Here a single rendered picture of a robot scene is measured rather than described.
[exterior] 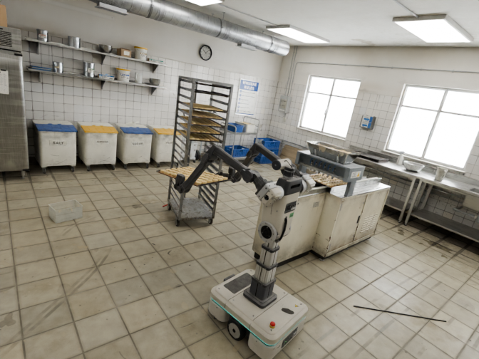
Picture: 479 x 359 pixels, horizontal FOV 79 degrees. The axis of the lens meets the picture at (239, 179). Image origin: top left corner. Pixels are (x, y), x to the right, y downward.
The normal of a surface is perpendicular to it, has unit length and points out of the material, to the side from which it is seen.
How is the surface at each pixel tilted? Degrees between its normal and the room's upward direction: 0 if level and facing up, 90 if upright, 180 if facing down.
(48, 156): 92
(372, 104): 90
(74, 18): 90
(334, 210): 90
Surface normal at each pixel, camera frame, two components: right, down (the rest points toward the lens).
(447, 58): -0.77, 0.07
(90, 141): 0.60, 0.36
